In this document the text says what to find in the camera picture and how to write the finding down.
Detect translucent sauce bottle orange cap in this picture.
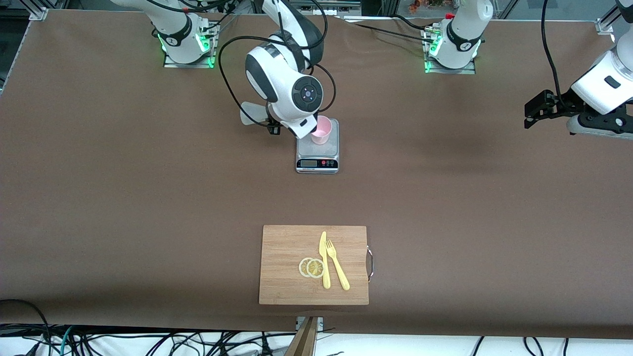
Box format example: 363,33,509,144
239,101,272,128

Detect pink plastic cup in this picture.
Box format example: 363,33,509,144
310,116,333,146

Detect silver digital kitchen scale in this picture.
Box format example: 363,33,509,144
295,118,341,175

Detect wooden cutting board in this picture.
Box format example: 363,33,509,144
258,225,370,306

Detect orange background objects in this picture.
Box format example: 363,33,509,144
407,0,447,13

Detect yellow plastic knife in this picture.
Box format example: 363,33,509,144
319,231,332,290

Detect yellow plastic fork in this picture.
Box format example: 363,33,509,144
325,239,351,292

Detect brown table cover sheet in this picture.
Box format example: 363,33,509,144
0,9,633,340

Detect wooden beam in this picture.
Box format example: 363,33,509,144
284,316,320,356

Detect black left camera mount bracket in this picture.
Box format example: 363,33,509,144
578,105,633,135

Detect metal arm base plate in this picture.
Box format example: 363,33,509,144
163,20,219,69
424,27,477,75

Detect aluminium profile frame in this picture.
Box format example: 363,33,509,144
250,0,364,16

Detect black cable lying on table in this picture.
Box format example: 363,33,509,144
340,16,432,44

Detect small metal table bracket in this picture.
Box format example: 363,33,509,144
295,316,325,332

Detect teal floor cable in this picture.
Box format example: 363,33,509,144
58,325,76,356

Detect black looped floor cable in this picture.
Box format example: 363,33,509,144
0,299,53,356

